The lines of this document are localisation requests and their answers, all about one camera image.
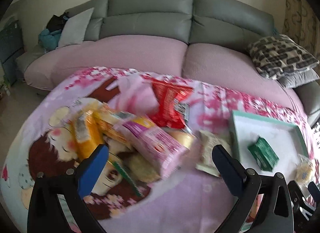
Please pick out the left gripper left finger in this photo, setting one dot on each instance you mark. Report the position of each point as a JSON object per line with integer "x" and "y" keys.
{"x": 45, "y": 213}

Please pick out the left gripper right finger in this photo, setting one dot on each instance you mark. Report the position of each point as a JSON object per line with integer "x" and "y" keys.
{"x": 275, "y": 211}

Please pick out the green snack packet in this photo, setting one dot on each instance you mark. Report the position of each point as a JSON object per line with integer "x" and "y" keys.
{"x": 263, "y": 154}

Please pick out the yellow orange snack bag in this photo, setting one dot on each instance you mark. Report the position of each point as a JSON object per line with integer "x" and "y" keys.
{"x": 86, "y": 134}

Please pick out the beige cracker packet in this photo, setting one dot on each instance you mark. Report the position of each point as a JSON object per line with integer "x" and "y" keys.
{"x": 106, "y": 118}

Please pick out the yellow pudding cup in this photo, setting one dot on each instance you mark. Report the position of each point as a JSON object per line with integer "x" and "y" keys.
{"x": 184, "y": 138}

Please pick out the purple pink snack bag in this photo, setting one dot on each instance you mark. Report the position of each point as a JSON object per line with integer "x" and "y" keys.
{"x": 161, "y": 150}

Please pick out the clear cookie packet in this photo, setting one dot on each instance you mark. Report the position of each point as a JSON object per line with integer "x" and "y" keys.
{"x": 304, "y": 170}

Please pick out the teal white tray box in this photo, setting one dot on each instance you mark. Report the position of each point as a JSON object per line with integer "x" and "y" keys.
{"x": 284, "y": 138}

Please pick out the grey pillow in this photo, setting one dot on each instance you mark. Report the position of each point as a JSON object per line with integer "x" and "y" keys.
{"x": 298, "y": 79}

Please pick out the green white candy packet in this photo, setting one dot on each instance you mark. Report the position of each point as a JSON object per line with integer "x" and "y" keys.
{"x": 183, "y": 109}

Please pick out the pink sofa cover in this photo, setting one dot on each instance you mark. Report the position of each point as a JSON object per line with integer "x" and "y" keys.
{"x": 208, "y": 63}

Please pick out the black white patterned pillow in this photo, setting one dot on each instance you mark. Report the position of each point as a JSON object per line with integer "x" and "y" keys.
{"x": 279, "y": 56}

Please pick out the red snack bag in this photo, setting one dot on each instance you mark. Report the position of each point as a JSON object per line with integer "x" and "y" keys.
{"x": 167, "y": 95}

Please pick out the teal clothing pile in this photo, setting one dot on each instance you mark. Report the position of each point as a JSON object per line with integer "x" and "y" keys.
{"x": 49, "y": 40}

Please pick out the grey cabinet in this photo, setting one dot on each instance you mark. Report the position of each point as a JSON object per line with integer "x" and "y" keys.
{"x": 12, "y": 47}

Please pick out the light grey cushion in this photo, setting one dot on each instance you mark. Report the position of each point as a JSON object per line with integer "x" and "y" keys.
{"x": 74, "y": 30}

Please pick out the patterned beige curtain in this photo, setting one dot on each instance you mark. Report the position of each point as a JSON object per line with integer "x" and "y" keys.
{"x": 302, "y": 25}

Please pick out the grey sofa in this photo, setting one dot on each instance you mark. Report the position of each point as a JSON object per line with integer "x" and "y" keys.
{"x": 227, "y": 23}

